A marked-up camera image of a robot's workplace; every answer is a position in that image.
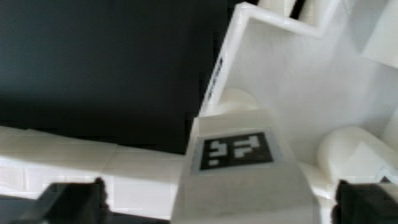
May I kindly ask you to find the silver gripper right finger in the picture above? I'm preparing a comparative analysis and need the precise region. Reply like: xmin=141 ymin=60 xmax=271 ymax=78
xmin=330 ymin=181 xmax=398 ymax=224

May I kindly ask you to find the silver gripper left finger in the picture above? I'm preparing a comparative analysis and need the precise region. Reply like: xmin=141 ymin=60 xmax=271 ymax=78
xmin=15 ymin=178 xmax=109 ymax=224

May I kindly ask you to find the white chair leg block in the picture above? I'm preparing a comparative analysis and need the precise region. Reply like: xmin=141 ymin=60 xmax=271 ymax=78
xmin=170 ymin=89 xmax=321 ymax=224
xmin=317 ymin=127 xmax=398 ymax=185

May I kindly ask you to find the white chair seat piece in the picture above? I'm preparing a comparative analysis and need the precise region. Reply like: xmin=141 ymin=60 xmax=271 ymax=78
xmin=195 ymin=0 xmax=398 ymax=198

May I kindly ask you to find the white U-shaped boundary frame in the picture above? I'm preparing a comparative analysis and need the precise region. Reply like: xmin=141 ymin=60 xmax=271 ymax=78
xmin=0 ymin=126 xmax=182 ymax=219

